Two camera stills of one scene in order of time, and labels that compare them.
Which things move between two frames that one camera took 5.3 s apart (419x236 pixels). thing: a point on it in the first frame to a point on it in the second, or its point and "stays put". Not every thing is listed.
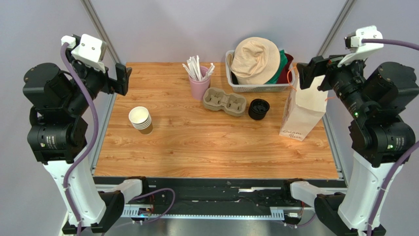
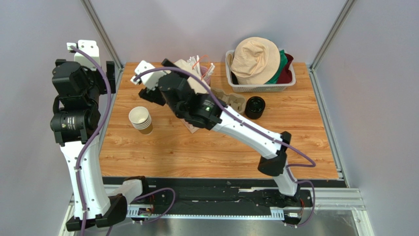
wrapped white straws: (194, 69) stays put
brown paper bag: (305, 108) to (196, 86)
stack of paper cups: (140, 117) stays put
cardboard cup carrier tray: (215, 99) stays put
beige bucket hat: (255, 61) stays put
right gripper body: (323, 68) to (152, 96)
